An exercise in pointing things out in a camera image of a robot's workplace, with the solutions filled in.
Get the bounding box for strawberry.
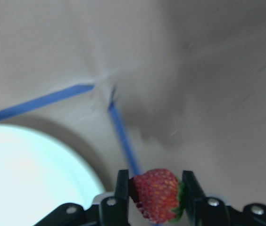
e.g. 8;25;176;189
129;169;185;224

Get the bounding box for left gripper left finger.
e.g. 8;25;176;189
114;169;130;219

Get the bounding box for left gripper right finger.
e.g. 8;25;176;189
182;170;206;224

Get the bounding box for light green plate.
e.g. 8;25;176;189
0;124;105;226

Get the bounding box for brown paper table cover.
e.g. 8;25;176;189
0;0;266;210

